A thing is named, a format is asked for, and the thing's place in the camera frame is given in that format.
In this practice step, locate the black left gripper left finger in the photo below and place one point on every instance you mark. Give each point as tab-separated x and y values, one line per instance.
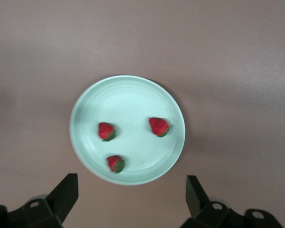
59	202

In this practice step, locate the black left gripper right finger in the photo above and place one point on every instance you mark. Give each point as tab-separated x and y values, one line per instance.
199	204

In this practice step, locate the red strawberry with green leaves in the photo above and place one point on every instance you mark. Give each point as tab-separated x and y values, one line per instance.
159	126
106	131
115	164

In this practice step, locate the light green round plate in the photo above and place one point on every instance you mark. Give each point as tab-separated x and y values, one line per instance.
133	104

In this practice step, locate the brown table cloth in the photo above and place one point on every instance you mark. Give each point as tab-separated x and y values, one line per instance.
142	35

